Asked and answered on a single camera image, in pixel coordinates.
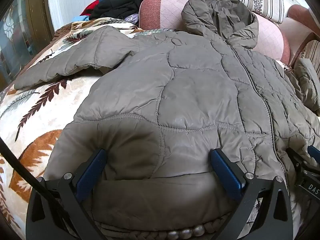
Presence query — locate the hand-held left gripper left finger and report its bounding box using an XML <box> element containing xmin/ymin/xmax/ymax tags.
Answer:
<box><xmin>26</xmin><ymin>149</ymin><xmax>108</xmax><ymax>240</ymax></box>

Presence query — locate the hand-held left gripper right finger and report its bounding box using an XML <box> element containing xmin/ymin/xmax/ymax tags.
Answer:
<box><xmin>210</xmin><ymin>148</ymin><xmax>293</xmax><ymax>240</ymax></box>

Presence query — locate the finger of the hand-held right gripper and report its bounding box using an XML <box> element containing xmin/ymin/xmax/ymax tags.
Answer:
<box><xmin>286</xmin><ymin>147</ymin><xmax>309</xmax><ymax>172</ymax></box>
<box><xmin>307</xmin><ymin>145</ymin><xmax>320</xmax><ymax>167</ymax></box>

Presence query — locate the olive quilted hooded jacket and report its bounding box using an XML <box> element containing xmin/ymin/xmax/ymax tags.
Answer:
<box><xmin>14</xmin><ymin>0</ymin><xmax>320</xmax><ymax>240</ymax></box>

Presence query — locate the leaf print plush blanket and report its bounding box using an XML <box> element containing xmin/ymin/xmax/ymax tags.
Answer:
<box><xmin>0</xmin><ymin>17</ymin><xmax>150</xmax><ymax>240</ymax></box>

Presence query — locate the square striped floral cushion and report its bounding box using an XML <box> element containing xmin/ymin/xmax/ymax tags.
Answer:
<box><xmin>300</xmin><ymin>39</ymin><xmax>320</xmax><ymax>80</ymax></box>

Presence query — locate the pink sofa armrest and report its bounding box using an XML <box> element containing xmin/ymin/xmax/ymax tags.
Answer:
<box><xmin>281</xmin><ymin>4</ymin><xmax>320</xmax><ymax>64</ymax></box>

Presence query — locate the wooden glass-paned door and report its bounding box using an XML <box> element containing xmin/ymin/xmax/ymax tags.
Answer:
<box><xmin>0</xmin><ymin>0</ymin><xmax>56</xmax><ymax>92</ymax></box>

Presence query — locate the purple cloth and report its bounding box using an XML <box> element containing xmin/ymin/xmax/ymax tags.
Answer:
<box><xmin>124</xmin><ymin>13</ymin><xmax>140</xmax><ymax>23</ymax></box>

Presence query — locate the red garment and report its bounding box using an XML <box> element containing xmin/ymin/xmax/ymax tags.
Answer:
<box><xmin>79</xmin><ymin>1</ymin><xmax>101</xmax><ymax>17</ymax></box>

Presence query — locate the black garment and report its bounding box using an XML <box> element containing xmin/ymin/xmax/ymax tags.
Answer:
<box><xmin>89</xmin><ymin>0</ymin><xmax>150</xmax><ymax>21</ymax></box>

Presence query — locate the pink bolster cushion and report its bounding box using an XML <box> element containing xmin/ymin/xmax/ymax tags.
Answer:
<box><xmin>139</xmin><ymin>0</ymin><xmax>291</xmax><ymax>65</ymax></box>

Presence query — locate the black cable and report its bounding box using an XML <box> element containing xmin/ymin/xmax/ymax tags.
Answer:
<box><xmin>0</xmin><ymin>139</ymin><xmax>70</xmax><ymax>230</ymax></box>

